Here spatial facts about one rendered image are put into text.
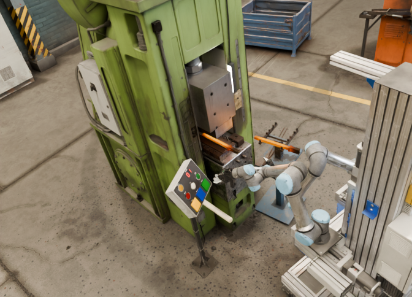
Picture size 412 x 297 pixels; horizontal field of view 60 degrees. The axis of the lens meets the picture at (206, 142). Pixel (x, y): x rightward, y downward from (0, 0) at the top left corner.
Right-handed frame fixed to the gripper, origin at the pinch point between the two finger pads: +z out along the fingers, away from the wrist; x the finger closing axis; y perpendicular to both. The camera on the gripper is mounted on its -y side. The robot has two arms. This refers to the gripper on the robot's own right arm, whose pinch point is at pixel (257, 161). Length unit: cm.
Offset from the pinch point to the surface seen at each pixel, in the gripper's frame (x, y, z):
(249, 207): 13, 87, 25
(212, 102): -11, -51, 31
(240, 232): -11, 100, 20
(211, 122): -14.4, -35.3, 30.7
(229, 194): -12, 45, 25
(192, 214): -69, 2, 4
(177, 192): -71, -16, 13
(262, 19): 317, 39, 248
